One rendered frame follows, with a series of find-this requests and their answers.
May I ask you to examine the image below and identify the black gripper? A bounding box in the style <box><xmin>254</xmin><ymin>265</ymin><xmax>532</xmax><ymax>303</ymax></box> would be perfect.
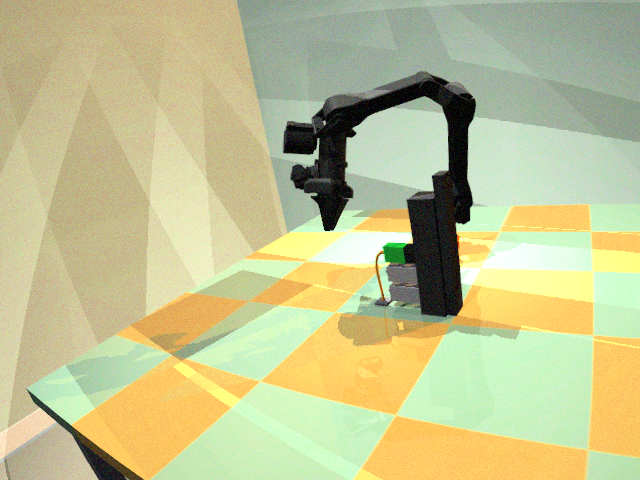
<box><xmin>304</xmin><ymin>154</ymin><xmax>354</xmax><ymax>231</ymax></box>

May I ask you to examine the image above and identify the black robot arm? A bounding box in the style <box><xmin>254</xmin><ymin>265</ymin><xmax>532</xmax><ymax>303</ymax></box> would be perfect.
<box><xmin>283</xmin><ymin>71</ymin><xmax>476</xmax><ymax>225</ymax></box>

